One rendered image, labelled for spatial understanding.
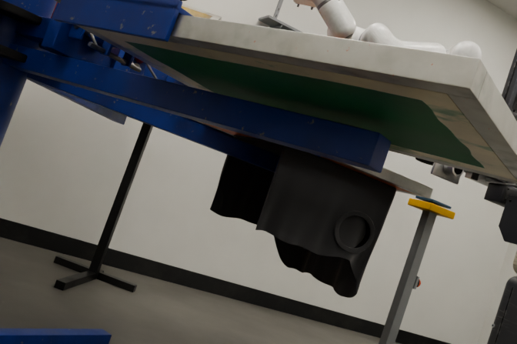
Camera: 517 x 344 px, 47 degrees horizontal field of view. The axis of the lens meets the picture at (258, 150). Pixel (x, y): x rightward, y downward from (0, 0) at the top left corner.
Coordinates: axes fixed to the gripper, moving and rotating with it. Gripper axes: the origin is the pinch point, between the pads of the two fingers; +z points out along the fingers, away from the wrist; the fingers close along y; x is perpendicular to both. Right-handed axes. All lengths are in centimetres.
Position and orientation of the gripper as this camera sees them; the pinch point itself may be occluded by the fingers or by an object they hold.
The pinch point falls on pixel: (305, 2)
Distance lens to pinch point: 226.0
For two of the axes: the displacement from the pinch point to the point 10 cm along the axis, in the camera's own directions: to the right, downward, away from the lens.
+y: 9.8, 2.0, 0.2
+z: -0.3, 0.7, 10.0
